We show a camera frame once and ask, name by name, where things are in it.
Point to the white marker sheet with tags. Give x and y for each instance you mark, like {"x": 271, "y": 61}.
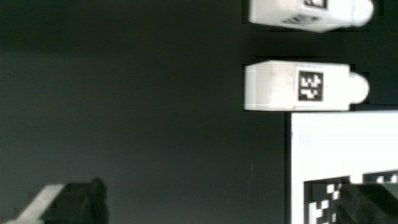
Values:
{"x": 344, "y": 153}

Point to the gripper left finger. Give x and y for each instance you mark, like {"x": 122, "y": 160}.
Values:
{"x": 69, "y": 204}

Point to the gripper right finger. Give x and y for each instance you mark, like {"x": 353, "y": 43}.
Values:
{"x": 369, "y": 204}

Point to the white table leg far left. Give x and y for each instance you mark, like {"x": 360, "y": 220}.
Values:
{"x": 312, "y": 15}

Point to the white table leg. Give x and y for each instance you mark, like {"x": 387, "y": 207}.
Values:
{"x": 303, "y": 86}
{"x": 312, "y": 15}

